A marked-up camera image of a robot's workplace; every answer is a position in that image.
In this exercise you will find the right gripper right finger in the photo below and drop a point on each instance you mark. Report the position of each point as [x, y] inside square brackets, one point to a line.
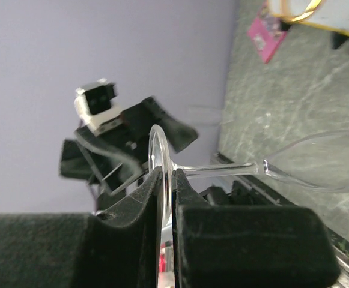
[193, 231]

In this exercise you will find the pink card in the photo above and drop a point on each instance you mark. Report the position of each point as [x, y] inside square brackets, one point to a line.
[266, 33]

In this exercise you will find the clear wine glass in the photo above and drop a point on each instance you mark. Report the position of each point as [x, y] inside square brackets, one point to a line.
[159, 156]

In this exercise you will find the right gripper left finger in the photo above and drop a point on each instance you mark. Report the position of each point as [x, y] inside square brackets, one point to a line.
[117, 248]

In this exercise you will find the gold framed whiteboard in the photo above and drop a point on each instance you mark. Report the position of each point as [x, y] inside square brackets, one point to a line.
[331, 15]

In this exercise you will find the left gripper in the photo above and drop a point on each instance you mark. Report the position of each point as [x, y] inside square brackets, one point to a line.
[111, 162]

